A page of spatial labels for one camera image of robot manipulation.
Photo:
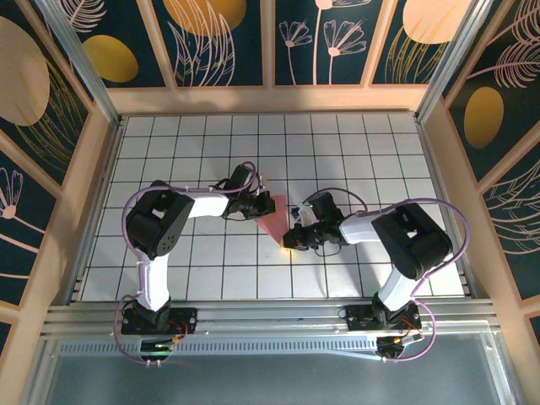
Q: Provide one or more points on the pink cloth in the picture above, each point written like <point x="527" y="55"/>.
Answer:
<point x="276" y="219"/>

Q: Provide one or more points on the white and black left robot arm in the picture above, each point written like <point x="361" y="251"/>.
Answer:
<point x="160" y="228"/>

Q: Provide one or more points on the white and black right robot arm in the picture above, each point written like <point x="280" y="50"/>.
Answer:
<point x="417" y="244"/>

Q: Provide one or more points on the white gridded table mat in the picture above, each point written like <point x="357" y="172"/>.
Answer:
<point x="190" y="139"/>

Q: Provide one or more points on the grey metal panel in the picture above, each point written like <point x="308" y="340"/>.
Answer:
<point x="270" y="379"/>

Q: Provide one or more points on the small electronics board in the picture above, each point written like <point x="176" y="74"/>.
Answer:
<point x="394" y="342"/>
<point x="156" y="346"/>

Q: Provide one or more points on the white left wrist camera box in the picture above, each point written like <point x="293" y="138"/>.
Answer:
<point x="260" y="185"/>

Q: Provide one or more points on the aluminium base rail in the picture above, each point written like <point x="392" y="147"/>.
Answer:
<point x="270" y="314"/>

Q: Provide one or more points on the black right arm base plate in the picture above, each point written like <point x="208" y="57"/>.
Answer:
<point x="358" y="318"/>

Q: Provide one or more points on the aluminium side rail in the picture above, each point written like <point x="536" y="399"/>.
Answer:
<point x="436" y="169"/>
<point x="98" y="202"/>

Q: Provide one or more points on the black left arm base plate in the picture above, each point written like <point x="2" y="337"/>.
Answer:
<point x="183" y="316"/>

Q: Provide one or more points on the aluminium corner post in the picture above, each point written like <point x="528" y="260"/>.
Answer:
<point x="448" y="63"/>
<point x="83" y="63"/>

